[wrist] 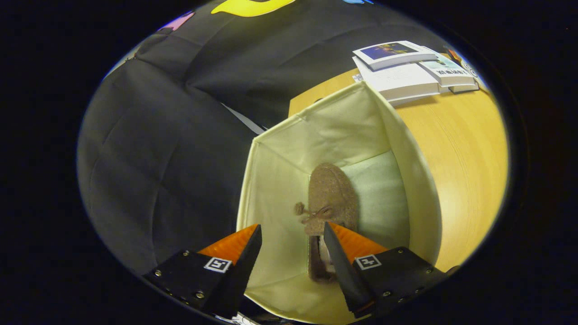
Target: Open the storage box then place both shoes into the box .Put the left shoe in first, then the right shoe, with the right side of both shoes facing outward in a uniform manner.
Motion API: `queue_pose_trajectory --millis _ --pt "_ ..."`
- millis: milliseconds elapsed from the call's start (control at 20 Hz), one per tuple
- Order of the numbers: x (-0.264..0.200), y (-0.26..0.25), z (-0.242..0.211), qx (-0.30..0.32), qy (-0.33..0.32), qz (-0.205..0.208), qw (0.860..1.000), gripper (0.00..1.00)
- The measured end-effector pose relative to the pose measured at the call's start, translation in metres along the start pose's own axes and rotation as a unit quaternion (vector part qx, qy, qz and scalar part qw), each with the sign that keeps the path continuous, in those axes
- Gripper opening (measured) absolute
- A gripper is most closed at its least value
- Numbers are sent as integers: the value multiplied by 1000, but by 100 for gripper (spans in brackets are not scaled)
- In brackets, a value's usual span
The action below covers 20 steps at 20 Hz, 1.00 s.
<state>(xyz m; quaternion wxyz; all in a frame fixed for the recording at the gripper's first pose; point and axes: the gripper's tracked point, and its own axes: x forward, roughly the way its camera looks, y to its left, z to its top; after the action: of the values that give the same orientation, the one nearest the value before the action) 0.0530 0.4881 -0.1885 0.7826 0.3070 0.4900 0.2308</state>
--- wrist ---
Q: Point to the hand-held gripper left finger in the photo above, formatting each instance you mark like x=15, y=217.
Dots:
x=237, y=280

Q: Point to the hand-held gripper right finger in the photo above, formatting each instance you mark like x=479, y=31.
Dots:
x=345, y=275

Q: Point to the brown fuzzy shoe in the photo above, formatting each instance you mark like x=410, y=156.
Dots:
x=329, y=189

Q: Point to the green fabric storage box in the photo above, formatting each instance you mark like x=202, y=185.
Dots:
x=280, y=189

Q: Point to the black backdrop cloth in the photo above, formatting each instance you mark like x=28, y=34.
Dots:
x=180, y=135

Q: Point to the plain white book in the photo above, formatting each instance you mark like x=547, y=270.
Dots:
x=397, y=81

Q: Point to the black book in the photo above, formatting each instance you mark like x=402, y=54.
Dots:
x=465, y=86

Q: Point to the book with blue picture cover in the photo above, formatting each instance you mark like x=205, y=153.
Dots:
x=390, y=54

